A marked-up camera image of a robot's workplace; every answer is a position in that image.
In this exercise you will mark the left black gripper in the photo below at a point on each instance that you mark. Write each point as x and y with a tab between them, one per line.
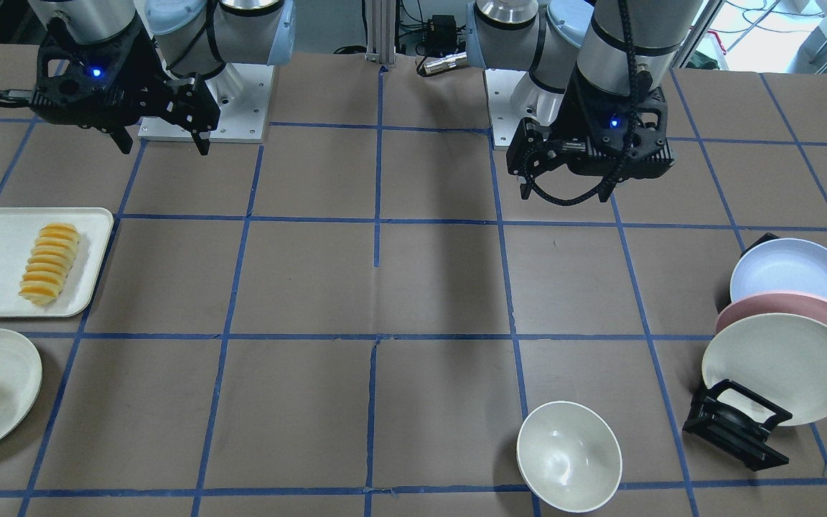
566	123

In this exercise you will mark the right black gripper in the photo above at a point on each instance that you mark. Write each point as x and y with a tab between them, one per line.
146	72

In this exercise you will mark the striped yellow bread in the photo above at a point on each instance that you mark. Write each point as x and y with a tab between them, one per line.
53	254

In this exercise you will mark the light blue plate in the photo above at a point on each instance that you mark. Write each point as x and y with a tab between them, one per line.
780	264

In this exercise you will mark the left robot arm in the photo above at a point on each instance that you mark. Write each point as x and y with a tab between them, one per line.
608	42

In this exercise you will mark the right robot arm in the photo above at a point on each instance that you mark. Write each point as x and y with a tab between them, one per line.
179	70

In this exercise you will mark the pink plate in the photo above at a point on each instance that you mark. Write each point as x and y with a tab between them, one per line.
795	303

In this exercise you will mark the black plate rack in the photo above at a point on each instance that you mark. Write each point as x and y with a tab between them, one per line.
731	430

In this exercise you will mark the cream plate in rack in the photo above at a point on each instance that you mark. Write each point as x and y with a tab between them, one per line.
781	357

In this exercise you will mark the silver cylindrical connector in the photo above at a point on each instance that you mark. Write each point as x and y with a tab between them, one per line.
429	67

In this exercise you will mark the black power adapter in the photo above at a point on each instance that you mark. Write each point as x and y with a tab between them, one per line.
440	35

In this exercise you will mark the white rectangular tray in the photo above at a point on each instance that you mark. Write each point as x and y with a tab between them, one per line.
19	227

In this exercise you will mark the white bowl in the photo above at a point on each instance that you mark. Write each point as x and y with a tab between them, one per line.
569	457

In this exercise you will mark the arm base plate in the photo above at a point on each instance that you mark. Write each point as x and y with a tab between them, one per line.
243	93
511	96

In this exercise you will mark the aluminium frame post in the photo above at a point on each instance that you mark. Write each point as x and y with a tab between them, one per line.
381	29

